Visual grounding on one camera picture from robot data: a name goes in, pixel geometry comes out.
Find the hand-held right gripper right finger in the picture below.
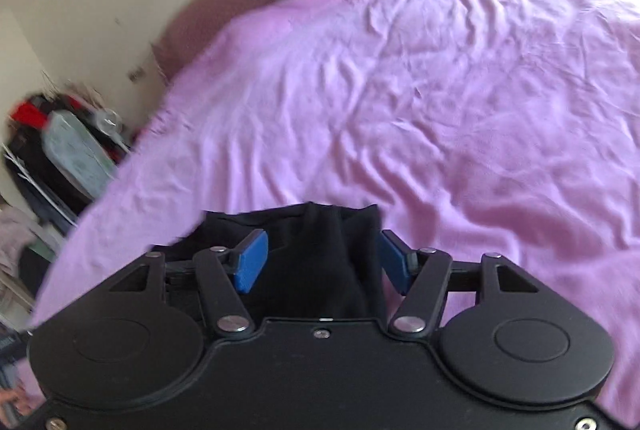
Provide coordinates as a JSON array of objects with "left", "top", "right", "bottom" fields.
[{"left": 381, "top": 230, "right": 545, "bottom": 340}]

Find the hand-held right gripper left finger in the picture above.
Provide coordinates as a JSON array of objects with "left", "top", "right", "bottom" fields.
[{"left": 107, "top": 229, "right": 271, "bottom": 340}]

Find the black long-sleeve shirt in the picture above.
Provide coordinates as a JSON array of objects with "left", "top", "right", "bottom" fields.
[{"left": 150, "top": 201, "right": 392, "bottom": 321}]

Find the coat rack with dark clothes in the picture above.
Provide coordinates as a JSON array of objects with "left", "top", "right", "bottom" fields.
[{"left": 2, "top": 94, "right": 136, "bottom": 231}]

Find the white standing fan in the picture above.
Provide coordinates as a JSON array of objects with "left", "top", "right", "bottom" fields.
[{"left": 97, "top": 109, "right": 124, "bottom": 137}]

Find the printed garment bag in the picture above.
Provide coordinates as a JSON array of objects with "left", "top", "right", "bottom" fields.
[{"left": 42, "top": 110, "right": 120, "bottom": 201}]

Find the red hanging garment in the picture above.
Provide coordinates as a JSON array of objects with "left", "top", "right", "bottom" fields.
[{"left": 10, "top": 97, "right": 53, "bottom": 125}]

